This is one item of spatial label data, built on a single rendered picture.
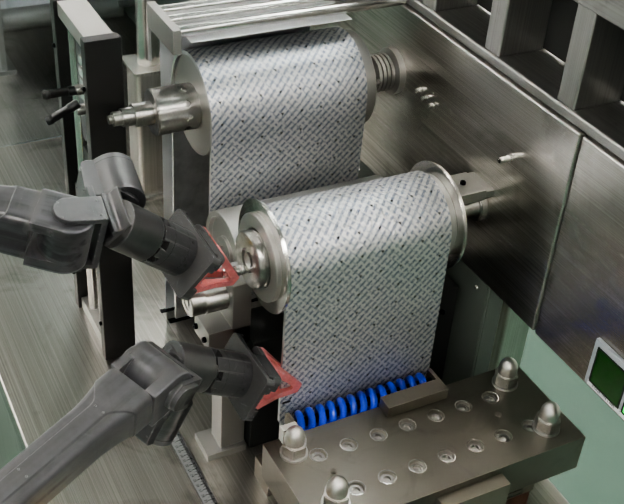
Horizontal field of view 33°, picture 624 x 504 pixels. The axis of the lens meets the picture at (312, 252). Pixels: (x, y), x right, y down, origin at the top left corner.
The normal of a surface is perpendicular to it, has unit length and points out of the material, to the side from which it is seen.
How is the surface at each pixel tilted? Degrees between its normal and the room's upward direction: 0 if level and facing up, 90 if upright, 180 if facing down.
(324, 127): 92
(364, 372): 90
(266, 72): 42
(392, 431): 0
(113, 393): 12
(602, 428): 0
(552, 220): 90
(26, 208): 18
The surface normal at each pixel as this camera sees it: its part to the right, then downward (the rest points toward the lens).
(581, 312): -0.89, 0.22
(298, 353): 0.45, 0.55
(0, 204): 0.07, -0.67
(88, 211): 0.29, -0.67
